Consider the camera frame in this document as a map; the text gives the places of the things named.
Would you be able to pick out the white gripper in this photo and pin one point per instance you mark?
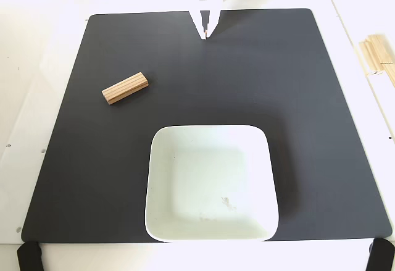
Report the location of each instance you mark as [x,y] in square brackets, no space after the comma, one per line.
[207,0]

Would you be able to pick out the grooved wooden block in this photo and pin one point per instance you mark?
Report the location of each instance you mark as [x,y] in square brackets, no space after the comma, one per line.
[125,88]

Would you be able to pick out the white square plate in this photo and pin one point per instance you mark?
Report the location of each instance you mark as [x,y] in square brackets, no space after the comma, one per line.
[213,184]

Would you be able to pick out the black table mat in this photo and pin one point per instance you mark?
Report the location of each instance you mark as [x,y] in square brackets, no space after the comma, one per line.
[216,92]

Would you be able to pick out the black table clamp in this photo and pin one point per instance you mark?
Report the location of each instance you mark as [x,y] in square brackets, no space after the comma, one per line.
[379,255]
[29,257]

